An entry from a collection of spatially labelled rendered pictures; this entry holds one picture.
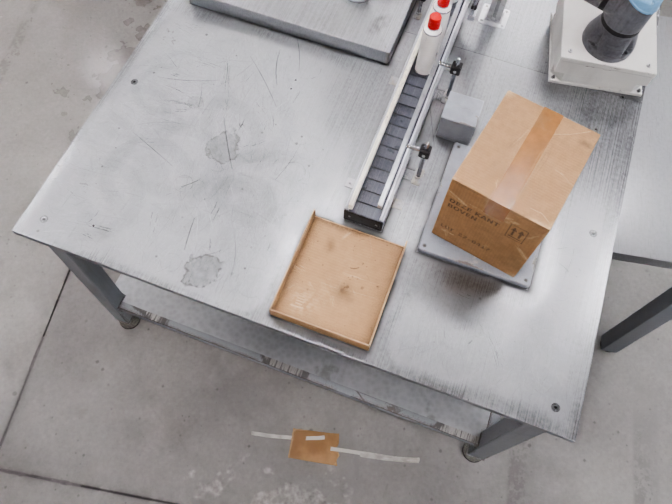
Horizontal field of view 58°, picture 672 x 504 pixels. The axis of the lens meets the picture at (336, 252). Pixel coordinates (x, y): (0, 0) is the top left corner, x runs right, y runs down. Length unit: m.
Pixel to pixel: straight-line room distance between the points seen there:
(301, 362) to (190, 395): 0.47
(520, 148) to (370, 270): 0.47
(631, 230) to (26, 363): 2.11
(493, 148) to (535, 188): 0.13
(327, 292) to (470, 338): 0.37
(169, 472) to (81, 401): 0.42
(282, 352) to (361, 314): 0.66
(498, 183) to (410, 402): 0.95
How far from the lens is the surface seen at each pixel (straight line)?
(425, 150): 1.61
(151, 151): 1.81
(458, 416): 2.14
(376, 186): 1.64
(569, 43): 2.00
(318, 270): 1.57
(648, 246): 1.84
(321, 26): 1.98
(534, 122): 1.54
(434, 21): 1.74
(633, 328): 2.37
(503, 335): 1.59
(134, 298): 2.29
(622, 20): 1.92
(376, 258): 1.59
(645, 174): 1.95
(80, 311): 2.58
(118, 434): 2.41
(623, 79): 2.06
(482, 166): 1.43
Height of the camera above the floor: 2.28
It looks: 65 degrees down
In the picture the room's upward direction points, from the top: 4 degrees clockwise
